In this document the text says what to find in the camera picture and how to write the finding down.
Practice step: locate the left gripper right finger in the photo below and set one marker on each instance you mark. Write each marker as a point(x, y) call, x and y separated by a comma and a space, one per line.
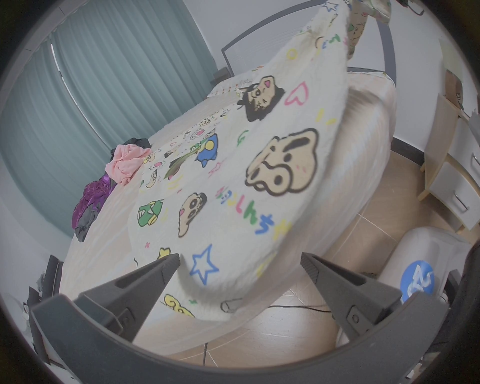
point(350, 296)

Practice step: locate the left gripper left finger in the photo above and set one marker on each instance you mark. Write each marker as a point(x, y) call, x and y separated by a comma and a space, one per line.
point(127, 300)

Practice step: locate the white printed pyjama top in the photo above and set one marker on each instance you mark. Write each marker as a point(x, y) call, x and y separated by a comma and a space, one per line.
point(243, 168)

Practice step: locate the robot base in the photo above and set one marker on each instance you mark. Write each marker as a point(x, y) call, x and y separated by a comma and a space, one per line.
point(412, 255)

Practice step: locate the bed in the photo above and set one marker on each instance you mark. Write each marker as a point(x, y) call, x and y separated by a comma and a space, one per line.
point(108, 240)

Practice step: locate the dark grey garment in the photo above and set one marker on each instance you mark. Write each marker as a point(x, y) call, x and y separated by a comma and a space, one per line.
point(86, 225)

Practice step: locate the purple garment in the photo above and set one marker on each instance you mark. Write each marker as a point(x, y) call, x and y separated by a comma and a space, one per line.
point(92, 195)

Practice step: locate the pink garment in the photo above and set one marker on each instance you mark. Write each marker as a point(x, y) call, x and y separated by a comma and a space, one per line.
point(125, 165)

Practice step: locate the wooden chest of drawers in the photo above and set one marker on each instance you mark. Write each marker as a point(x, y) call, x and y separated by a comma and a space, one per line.
point(450, 168)

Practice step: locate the blue-green curtain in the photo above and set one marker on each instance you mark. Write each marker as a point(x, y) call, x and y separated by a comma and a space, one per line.
point(142, 63)
point(45, 150)

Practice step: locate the white printed pillow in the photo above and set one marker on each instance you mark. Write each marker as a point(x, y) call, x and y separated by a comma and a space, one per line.
point(228, 84)

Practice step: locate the grey bedside table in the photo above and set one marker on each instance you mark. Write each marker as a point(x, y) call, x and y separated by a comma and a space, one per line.
point(219, 75)

